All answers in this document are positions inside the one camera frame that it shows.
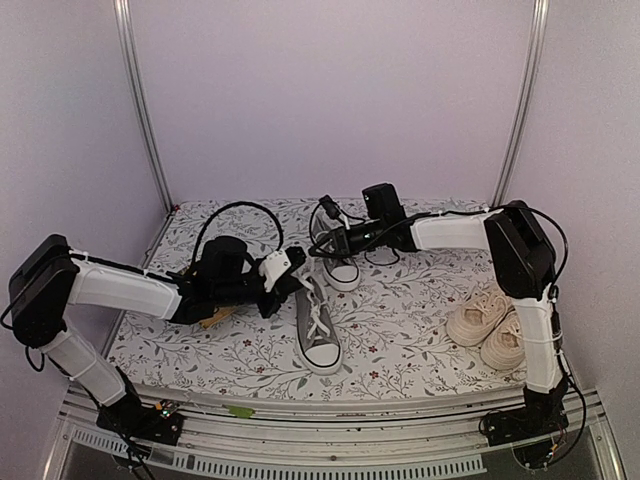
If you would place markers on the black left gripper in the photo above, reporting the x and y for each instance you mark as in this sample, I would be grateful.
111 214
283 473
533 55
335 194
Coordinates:
268 309

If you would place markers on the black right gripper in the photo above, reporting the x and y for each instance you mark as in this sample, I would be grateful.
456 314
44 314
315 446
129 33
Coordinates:
340 242

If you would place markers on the grey sneaker with white laces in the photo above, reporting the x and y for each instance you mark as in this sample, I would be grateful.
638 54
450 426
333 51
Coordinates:
317 342

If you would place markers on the beige sneaker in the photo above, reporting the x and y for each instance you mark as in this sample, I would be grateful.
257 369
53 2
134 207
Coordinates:
503 349
476 318

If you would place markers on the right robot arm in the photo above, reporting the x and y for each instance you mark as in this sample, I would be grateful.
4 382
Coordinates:
523 257

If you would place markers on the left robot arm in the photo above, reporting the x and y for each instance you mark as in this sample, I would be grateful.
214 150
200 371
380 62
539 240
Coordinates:
55 277

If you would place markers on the yellow bamboo fan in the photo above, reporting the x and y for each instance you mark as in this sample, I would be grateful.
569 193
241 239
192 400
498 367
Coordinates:
218 316

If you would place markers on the floral patterned table mat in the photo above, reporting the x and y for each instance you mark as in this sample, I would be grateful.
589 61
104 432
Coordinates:
391 329

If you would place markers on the green tape piece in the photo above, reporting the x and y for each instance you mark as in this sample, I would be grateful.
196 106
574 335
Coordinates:
241 412

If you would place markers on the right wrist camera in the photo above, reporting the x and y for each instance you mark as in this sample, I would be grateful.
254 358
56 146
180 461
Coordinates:
333 211

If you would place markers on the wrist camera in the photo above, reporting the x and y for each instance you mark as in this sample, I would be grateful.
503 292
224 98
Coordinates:
279 263
333 211

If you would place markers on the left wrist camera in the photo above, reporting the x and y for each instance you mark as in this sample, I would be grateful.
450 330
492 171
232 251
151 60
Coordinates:
279 263

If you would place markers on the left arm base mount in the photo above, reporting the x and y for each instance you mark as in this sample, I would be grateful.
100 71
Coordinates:
160 423

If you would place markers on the aluminium front rail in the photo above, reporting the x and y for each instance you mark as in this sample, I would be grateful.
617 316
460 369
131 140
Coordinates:
419 438

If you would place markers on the right aluminium frame post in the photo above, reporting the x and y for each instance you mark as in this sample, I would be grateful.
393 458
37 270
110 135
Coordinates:
526 93

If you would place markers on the aluminium frame post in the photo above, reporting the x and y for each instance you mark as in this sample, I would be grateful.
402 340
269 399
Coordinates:
526 93
124 25

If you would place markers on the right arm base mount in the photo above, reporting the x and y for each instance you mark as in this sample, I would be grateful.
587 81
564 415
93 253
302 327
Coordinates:
541 414

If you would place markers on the left aluminium frame post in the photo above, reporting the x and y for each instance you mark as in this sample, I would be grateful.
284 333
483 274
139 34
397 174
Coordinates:
124 25

